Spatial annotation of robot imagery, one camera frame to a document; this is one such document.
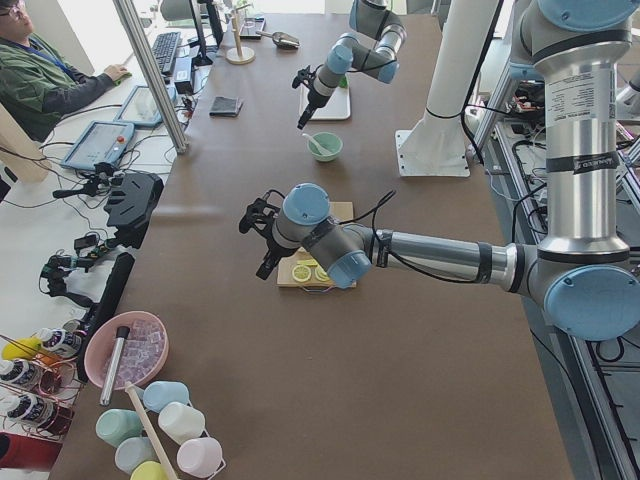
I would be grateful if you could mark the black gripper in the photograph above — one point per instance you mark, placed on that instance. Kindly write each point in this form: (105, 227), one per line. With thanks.
(270, 245)
(314, 97)

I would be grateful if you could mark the white ceramic spoon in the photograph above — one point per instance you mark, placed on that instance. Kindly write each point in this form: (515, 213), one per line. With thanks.
(319, 147)

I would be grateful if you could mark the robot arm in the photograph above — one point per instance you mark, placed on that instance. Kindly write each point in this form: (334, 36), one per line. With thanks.
(575, 274)
(371, 48)

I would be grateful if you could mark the mint green bowl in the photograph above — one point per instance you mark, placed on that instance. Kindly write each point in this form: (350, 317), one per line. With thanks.
(331, 141)

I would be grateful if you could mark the pink bowl of ice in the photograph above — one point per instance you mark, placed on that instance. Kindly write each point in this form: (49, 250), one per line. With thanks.
(144, 353)

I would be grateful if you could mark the cream rabbit serving tray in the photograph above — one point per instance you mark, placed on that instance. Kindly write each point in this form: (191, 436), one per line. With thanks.
(338, 108)

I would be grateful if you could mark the lower lemon slice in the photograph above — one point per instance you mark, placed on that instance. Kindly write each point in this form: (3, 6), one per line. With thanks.
(301, 273)

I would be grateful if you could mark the yellow plastic knife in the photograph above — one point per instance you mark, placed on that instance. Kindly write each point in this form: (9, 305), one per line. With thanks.
(312, 263)

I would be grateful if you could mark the upper lemon slice stack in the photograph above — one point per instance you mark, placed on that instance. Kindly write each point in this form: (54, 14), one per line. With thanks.
(321, 275)

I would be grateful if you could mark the steel ice scoop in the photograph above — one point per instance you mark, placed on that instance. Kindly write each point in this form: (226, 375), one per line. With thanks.
(281, 40)

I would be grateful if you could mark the wooden mug tree stand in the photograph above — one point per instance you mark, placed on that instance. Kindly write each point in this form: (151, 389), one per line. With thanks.
(239, 54)

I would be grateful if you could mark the grey folded cloth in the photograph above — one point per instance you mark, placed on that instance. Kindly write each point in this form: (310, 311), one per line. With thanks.
(225, 106)

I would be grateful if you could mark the black keyboard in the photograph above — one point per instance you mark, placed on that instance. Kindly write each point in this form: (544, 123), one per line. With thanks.
(164, 50)

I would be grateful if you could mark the long black bar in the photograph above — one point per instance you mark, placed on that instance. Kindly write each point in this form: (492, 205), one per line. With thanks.
(105, 309)

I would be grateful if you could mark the steel muddler black tip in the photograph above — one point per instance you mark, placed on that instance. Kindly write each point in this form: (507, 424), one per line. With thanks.
(122, 334)

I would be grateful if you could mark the far blue teach pendant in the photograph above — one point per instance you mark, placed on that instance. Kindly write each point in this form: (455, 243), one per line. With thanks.
(140, 109)

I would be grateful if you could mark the blue teach pendant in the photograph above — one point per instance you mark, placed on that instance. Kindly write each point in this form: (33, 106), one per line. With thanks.
(140, 109)
(100, 142)

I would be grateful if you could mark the light blue cup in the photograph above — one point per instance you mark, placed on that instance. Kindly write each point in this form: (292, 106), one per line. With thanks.
(159, 394)

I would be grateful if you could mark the black handheld controller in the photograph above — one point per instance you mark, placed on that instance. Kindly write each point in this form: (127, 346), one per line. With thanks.
(98, 180)

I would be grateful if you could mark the white cup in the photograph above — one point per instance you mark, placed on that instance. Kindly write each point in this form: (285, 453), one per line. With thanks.
(181, 422)

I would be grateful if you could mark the near blue teach pendant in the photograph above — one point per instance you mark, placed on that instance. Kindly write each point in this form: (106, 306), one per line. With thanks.
(100, 142)

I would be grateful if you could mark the pink cup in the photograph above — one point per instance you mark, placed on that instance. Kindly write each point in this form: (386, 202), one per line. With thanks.
(200, 457)

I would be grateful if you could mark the mint green cup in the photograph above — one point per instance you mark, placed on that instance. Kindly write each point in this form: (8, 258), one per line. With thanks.
(114, 426)

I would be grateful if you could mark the pale blue cup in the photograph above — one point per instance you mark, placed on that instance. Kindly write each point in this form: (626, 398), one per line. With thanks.
(132, 452)

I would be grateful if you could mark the yellow cup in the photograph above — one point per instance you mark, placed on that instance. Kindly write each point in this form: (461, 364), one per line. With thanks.
(149, 470)

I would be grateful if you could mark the yellow lemon toy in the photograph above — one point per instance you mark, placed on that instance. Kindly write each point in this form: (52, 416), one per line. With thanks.
(25, 348)

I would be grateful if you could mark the tea bottle middle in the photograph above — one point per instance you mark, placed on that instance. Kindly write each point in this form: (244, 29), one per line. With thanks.
(21, 373)

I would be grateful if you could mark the tea bottle bottom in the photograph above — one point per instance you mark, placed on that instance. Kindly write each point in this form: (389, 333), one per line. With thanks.
(28, 409)

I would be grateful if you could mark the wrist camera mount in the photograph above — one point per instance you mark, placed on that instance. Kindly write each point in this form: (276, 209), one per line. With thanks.
(306, 77)
(260, 215)

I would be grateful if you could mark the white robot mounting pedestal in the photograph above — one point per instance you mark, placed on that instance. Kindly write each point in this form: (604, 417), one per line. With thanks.
(435, 146)

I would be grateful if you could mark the aluminium frame post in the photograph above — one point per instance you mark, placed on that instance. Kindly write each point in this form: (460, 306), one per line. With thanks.
(133, 28)

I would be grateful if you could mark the copper wire bottle rack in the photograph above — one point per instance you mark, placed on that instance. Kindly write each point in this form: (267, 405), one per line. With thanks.
(59, 385)

